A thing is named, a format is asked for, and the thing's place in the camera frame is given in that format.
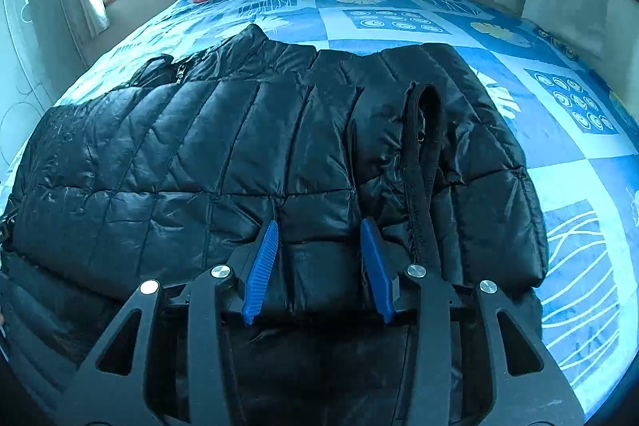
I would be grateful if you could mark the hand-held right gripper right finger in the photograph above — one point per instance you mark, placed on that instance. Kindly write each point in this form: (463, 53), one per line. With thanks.
(375, 266)

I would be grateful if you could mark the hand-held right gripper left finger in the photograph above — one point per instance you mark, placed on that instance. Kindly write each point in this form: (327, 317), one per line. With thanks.
(260, 266)

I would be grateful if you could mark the blue patterned bed sheet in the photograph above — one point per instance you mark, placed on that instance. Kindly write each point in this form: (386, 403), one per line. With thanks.
(564, 186)

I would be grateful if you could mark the black puffer jacket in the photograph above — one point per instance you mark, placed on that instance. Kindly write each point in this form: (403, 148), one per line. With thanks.
(209, 166)

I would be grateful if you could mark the white wardrobe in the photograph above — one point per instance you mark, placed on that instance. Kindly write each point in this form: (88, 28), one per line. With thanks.
(25, 66)

